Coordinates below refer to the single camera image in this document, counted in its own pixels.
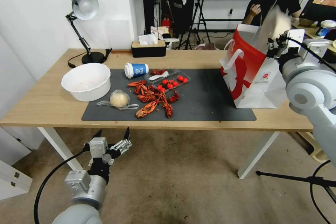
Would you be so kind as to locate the black tripod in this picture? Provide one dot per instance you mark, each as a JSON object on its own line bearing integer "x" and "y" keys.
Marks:
{"x": 198, "y": 11}

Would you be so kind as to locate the person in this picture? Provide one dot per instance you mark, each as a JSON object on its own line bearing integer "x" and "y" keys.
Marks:
{"x": 273, "y": 1}

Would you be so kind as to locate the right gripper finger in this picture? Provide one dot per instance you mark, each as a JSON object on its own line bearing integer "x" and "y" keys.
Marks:
{"x": 271, "y": 54}
{"x": 272, "y": 42}

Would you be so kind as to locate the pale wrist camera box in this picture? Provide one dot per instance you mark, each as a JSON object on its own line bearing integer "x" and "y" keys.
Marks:
{"x": 98, "y": 148}
{"x": 296, "y": 35}

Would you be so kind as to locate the wooden table with white legs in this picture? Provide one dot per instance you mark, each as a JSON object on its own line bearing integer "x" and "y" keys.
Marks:
{"x": 39, "y": 103}

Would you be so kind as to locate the blue paper coffee cup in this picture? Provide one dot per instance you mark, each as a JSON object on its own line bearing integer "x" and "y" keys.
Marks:
{"x": 137, "y": 70}

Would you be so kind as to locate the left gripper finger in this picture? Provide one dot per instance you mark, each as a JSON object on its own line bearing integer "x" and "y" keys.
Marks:
{"x": 123, "y": 146}
{"x": 97, "y": 133}

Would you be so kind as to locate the clear plastic takeout box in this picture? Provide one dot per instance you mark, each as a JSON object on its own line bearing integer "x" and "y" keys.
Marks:
{"x": 170, "y": 79}

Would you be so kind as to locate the black tissue box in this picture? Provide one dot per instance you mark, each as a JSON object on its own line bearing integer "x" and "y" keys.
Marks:
{"x": 148, "y": 47}

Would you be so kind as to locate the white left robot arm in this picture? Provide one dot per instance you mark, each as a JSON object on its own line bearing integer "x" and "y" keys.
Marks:
{"x": 78, "y": 203}

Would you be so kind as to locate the black floor stand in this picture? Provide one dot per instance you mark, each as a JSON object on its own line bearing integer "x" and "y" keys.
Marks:
{"x": 296, "y": 179}

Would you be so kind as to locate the red cooked crayfish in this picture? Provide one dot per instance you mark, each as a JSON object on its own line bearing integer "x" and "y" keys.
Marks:
{"x": 157, "y": 72}
{"x": 145, "y": 110}
{"x": 137, "y": 83}
{"x": 168, "y": 109}
{"x": 173, "y": 97}
{"x": 146, "y": 98}
{"x": 143, "y": 90}

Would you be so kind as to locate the white plastic spoon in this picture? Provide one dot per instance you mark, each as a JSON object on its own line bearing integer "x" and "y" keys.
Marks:
{"x": 158, "y": 76}

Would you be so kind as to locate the red white delivery bag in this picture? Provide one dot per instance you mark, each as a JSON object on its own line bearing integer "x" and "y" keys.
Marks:
{"x": 246, "y": 77}

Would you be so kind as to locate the white plastic bowl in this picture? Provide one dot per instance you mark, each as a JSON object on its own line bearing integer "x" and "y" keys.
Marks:
{"x": 86, "y": 82}

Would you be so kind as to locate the dark grey table mat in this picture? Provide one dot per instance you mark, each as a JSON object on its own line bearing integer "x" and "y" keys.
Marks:
{"x": 199, "y": 98}

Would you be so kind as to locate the black desk lamp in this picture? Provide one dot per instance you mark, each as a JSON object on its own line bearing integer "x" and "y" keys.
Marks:
{"x": 84, "y": 6}

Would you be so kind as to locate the red fire extinguisher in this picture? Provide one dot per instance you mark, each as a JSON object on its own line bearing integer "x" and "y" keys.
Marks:
{"x": 165, "y": 22}

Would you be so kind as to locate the white cabinet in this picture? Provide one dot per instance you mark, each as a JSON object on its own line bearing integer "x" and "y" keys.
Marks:
{"x": 13, "y": 182}

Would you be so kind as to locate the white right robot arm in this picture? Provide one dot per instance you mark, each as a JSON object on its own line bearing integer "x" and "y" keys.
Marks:
{"x": 312, "y": 87}

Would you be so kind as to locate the steamed bun in plastic bag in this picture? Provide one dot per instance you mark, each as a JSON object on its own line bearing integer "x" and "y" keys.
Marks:
{"x": 119, "y": 99}

